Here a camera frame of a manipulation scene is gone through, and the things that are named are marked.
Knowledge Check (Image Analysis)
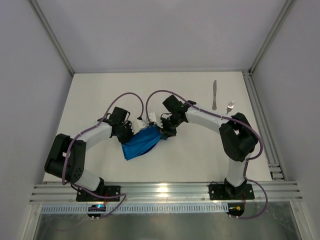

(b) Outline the blue cloth napkin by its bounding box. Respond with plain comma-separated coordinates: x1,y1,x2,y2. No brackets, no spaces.
121,126,162,161

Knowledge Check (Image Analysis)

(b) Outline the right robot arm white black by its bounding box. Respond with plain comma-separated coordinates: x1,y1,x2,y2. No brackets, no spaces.
160,95,258,200

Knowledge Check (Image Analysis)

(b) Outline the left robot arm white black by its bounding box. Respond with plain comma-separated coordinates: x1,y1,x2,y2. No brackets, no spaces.
44,107,134,202

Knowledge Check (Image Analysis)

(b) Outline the silver table knife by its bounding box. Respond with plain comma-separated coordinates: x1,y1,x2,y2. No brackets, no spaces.
212,80,217,111

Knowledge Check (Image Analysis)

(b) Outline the silver fork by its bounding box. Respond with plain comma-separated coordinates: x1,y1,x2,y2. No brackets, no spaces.
226,101,235,115

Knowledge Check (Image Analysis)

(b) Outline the left black connector box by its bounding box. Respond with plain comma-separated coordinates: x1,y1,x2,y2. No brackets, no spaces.
87,204,106,219

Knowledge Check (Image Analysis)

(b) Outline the black connector box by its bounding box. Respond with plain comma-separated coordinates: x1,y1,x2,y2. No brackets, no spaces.
87,204,106,219
227,205,245,219

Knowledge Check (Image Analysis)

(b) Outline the right black connector box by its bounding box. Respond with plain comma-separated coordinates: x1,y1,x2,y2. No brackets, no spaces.
227,205,245,219

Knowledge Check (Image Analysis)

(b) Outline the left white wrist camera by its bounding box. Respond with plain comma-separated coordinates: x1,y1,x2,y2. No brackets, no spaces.
131,119,147,134

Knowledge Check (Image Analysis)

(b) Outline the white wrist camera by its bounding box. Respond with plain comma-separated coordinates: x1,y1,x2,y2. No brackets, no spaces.
131,119,147,134
147,112,158,126

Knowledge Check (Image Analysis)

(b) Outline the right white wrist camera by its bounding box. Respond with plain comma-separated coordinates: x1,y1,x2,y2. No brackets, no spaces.
147,112,158,126

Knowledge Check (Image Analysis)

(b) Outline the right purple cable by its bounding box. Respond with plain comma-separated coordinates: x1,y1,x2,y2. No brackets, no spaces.
145,89,269,220

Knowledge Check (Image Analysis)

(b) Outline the purple cable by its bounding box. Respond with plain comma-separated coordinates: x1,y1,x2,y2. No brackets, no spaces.
145,89,269,220
60,92,145,221

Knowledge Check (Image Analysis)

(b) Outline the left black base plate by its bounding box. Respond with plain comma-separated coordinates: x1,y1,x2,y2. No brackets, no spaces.
76,185,121,202

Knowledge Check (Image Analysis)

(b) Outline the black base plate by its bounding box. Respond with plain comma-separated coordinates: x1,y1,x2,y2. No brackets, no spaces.
208,182,255,201
76,185,121,202

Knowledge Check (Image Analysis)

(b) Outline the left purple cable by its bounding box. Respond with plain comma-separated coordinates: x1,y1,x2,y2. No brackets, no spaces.
60,92,145,221

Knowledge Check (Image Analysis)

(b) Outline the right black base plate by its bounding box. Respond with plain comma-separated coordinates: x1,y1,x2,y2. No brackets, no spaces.
208,182,255,201

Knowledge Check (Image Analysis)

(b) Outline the slotted grey cable duct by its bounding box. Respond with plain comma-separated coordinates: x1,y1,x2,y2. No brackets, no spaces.
40,202,229,214

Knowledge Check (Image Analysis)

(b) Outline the aluminium front rail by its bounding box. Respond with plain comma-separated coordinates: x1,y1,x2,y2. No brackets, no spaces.
29,181,303,204

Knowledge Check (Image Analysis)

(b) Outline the right aluminium side rail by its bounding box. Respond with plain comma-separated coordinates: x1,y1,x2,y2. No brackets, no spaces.
242,70,287,181

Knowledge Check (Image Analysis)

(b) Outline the left aluminium frame post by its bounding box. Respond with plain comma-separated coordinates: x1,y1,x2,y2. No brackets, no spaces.
27,0,75,77

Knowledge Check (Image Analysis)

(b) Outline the aluminium frame post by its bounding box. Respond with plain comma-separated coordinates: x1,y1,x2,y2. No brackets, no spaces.
27,0,75,77
248,0,297,75

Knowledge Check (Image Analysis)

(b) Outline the right aluminium frame post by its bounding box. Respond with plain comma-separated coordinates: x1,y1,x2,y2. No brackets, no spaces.
248,0,297,75

